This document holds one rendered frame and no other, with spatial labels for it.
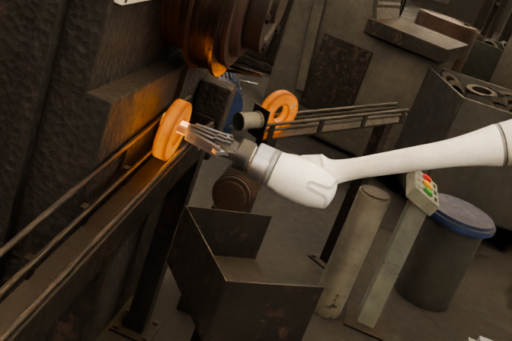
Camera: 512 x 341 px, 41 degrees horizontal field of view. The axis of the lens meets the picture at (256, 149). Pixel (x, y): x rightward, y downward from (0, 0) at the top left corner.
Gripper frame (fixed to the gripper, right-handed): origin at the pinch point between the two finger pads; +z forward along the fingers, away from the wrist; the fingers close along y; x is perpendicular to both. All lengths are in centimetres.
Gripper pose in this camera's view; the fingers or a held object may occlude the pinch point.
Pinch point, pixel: (175, 124)
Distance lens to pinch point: 166.6
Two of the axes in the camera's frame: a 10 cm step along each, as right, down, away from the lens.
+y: 2.1, -2.7, 9.4
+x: 3.6, -8.7, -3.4
